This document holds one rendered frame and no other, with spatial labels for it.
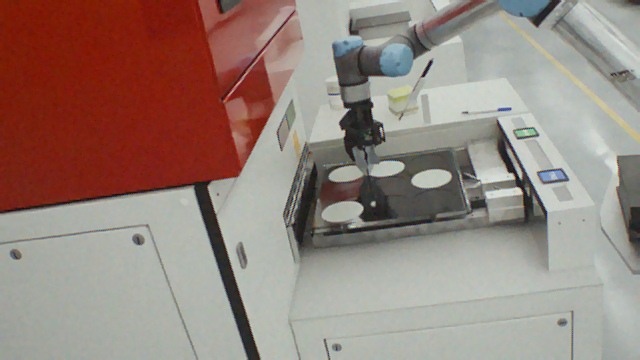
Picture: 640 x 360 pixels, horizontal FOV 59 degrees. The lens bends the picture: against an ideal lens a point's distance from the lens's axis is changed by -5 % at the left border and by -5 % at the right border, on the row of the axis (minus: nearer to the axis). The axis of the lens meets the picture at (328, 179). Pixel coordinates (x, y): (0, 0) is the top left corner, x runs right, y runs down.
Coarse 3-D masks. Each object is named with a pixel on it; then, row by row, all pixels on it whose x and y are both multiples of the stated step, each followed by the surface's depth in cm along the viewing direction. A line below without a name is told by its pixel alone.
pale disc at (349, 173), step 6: (342, 168) 165; (348, 168) 164; (354, 168) 163; (330, 174) 162; (336, 174) 162; (342, 174) 161; (348, 174) 160; (354, 174) 159; (360, 174) 159; (336, 180) 158; (342, 180) 157; (348, 180) 157
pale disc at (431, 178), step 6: (420, 174) 151; (426, 174) 151; (432, 174) 150; (438, 174) 149; (444, 174) 149; (450, 174) 148; (414, 180) 149; (420, 180) 148; (426, 180) 148; (432, 180) 147; (438, 180) 146; (444, 180) 146; (420, 186) 145; (426, 186) 145; (432, 186) 144; (438, 186) 144
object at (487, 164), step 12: (468, 156) 164; (480, 156) 159; (492, 156) 158; (480, 168) 153; (492, 168) 151; (504, 168) 150; (480, 192) 144; (492, 216) 132; (504, 216) 132; (516, 216) 132
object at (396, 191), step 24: (336, 168) 165; (408, 168) 156; (432, 168) 154; (336, 192) 151; (360, 192) 149; (384, 192) 146; (408, 192) 144; (432, 192) 141; (456, 192) 139; (360, 216) 137; (384, 216) 135
